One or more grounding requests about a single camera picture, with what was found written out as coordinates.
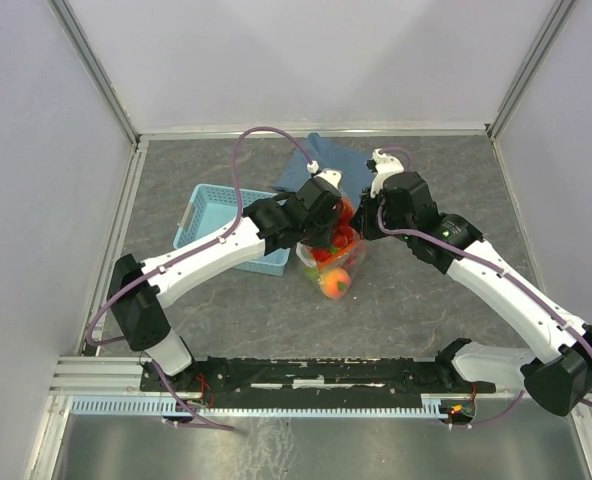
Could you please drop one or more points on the red toy strawberry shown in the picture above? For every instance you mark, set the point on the red toy strawberry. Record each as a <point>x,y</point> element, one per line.
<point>345,211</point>
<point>321,255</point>
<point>343,236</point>

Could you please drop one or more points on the blue folded cloth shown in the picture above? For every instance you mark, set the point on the blue folded cloth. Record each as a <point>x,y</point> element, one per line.
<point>328,154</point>

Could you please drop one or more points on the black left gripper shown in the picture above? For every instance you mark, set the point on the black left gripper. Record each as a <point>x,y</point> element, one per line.
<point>323,241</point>

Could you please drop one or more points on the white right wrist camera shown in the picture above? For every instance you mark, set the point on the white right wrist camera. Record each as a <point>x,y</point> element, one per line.
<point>383,165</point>

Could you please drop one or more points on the clear zip bag orange zipper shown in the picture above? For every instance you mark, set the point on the clear zip bag orange zipper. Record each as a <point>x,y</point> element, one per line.
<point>349,258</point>

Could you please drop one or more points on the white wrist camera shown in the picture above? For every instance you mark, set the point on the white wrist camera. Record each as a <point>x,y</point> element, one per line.
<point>332,176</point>
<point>383,165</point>

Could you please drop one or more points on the light blue cable duct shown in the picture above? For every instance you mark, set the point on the light blue cable duct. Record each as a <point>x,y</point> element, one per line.
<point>166,406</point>

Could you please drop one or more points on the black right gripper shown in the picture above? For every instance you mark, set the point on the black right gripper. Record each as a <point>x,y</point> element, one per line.
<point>362,217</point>

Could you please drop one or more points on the light blue plastic basket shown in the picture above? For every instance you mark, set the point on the light blue plastic basket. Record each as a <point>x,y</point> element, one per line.
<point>212,206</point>

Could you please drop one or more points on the aluminium frame post right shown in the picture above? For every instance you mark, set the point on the aluminium frame post right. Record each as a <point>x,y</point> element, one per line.
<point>538,51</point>

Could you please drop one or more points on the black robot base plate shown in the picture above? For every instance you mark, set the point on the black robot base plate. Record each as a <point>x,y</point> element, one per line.
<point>318,383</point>

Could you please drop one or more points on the orange-red toy peach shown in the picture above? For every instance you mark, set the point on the orange-red toy peach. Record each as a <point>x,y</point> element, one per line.
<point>335,282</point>

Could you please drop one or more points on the aluminium frame post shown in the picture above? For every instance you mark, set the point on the aluminium frame post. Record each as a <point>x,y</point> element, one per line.
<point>538,51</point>
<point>67,18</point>

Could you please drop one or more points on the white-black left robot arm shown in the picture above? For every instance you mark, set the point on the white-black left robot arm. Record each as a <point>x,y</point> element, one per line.
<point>141,291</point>

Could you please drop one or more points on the aluminium frame post left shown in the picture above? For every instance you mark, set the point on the aluminium frame post left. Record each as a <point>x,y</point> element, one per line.
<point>67,18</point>

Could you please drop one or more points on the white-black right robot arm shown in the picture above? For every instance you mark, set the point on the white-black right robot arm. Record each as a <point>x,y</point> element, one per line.
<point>555,367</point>

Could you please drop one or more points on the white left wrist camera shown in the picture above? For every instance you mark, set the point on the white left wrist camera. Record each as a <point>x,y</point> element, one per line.
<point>332,176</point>

